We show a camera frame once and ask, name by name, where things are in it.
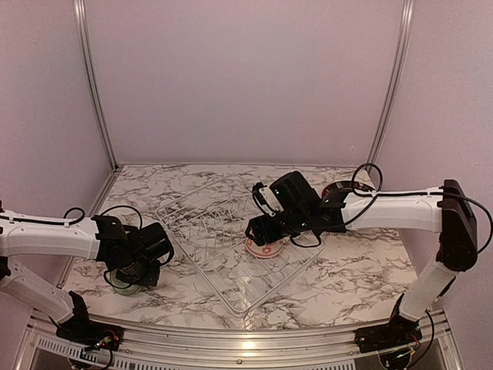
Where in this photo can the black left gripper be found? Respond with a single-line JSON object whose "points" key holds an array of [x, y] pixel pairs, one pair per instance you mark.
{"points": [[151, 279]]}

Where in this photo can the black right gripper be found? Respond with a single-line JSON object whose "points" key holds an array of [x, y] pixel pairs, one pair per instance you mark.
{"points": [[261, 227]]}

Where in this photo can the white bowl with red pattern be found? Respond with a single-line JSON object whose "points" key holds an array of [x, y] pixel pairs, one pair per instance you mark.
{"points": [[265, 251]]}

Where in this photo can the green bowl with flower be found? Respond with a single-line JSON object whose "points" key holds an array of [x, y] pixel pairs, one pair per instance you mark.
{"points": [[123, 288]]}

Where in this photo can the large black rimmed cream plate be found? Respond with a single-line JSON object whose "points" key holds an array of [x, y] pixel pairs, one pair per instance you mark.
{"points": [[346, 185]]}

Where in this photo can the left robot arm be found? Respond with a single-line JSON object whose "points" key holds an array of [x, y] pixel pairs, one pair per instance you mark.
{"points": [[23, 235]]}

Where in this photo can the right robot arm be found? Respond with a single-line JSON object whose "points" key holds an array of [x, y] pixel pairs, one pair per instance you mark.
{"points": [[444, 211]]}

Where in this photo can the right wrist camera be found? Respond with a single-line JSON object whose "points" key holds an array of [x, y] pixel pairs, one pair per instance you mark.
{"points": [[266, 200]]}

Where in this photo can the white wire dish rack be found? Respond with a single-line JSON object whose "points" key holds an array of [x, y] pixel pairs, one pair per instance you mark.
{"points": [[207, 225]]}

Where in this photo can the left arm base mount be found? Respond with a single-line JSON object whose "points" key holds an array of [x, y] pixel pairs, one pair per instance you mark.
{"points": [[81, 329]]}

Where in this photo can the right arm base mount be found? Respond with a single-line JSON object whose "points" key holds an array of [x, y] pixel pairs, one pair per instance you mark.
{"points": [[396, 332]]}

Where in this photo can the front aluminium rail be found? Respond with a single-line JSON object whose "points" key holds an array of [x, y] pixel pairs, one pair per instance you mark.
{"points": [[147, 346]]}

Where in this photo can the left aluminium frame post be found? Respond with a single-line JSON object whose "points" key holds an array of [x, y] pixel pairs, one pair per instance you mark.
{"points": [[82, 25]]}

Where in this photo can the aluminium frame post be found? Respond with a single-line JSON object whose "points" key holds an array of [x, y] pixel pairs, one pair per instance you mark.
{"points": [[82, 25], [397, 71]]}

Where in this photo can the right aluminium frame post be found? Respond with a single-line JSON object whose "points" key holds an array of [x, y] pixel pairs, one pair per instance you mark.
{"points": [[397, 71]]}

